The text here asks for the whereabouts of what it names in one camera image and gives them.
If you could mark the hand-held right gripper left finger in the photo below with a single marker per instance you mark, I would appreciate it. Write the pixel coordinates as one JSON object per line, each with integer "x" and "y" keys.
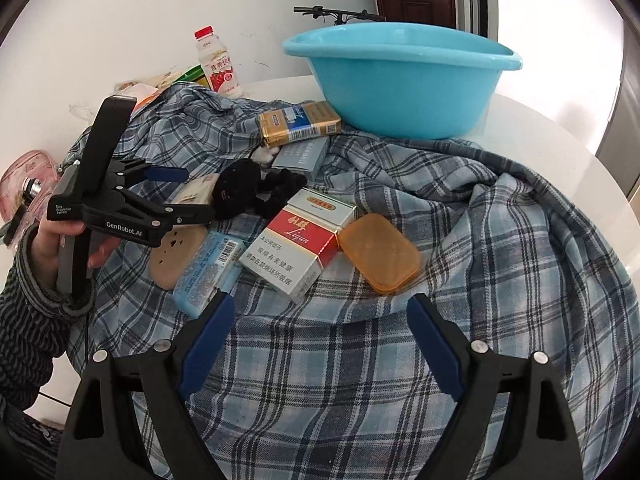
{"x": 207, "y": 345}

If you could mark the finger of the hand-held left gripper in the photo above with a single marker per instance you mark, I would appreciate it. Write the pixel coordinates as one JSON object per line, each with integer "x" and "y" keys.
{"x": 167, "y": 175}
{"x": 192, "y": 213}

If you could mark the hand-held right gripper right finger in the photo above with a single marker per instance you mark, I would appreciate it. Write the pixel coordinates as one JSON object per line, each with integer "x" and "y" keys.
{"x": 437, "y": 347}

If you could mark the small cream packet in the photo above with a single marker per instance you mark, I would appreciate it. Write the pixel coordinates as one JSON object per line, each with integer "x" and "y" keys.
{"x": 197, "y": 190}

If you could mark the black plush toy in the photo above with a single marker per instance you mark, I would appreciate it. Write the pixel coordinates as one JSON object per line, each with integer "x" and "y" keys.
{"x": 240, "y": 187}

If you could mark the light blue barcode box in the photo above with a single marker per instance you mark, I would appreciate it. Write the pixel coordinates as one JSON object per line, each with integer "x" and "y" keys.
{"x": 210, "y": 272}

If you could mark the red and white cigarette pack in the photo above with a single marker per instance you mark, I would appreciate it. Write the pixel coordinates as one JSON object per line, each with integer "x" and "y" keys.
{"x": 290, "y": 255}

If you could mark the orange plastic soap case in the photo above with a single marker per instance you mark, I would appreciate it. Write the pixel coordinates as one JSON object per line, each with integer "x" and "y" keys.
{"x": 380, "y": 255}

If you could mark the white cigarette pack orange label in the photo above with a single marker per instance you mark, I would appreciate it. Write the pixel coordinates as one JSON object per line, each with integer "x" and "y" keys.
{"x": 327, "y": 205}

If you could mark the blue plastic basin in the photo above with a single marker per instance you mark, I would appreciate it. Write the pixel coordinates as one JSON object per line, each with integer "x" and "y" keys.
{"x": 400, "y": 90}

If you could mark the person's left forearm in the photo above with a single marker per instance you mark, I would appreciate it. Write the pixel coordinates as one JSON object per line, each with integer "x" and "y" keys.
{"x": 30, "y": 330}

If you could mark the person's left hand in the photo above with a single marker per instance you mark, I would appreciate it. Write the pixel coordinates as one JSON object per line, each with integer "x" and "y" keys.
{"x": 47, "y": 250}

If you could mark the blue plaid cloth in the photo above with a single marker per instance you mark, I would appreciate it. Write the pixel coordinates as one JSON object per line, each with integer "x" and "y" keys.
{"x": 400, "y": 385}

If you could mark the orange paper packet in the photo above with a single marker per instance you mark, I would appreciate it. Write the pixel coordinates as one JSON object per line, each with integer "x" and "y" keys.
{"x": 147, "y": 97}

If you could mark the pile of plastic bags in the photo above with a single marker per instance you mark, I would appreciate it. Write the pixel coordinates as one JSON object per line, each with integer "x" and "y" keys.
{"x": 142, "y": 85}

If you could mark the pink transparent pouch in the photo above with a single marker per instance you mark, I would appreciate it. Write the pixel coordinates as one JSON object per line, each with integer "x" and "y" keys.
{"x": 25, "y": 175}

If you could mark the small white plush charm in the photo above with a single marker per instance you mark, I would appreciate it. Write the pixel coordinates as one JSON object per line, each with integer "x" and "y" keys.
{"x": 264, "y": 156}

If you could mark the green box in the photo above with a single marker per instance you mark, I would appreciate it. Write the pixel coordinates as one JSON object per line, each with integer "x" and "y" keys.
{"x": 192, "y": 76}

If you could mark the milk drink bottle red cap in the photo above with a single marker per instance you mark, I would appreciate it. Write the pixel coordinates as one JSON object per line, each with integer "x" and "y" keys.
{"x": 220, "y": 67}

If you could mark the grey-blue flat box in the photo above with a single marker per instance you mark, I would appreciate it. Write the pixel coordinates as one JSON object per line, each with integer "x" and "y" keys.
{"x": 302, "y": 160}

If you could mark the gold and blue cigarette pack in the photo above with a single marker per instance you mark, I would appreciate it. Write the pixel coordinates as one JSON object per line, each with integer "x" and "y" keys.
{"x": 300, "y": 122}

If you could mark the person's dark patterned clothing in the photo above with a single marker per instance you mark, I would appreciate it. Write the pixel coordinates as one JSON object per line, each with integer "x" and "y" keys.
{"x": 30, "y": 445}

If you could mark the tall beige refrigerator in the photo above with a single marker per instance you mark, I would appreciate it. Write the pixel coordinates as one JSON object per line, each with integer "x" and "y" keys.
{"x": 622, "y": 110}

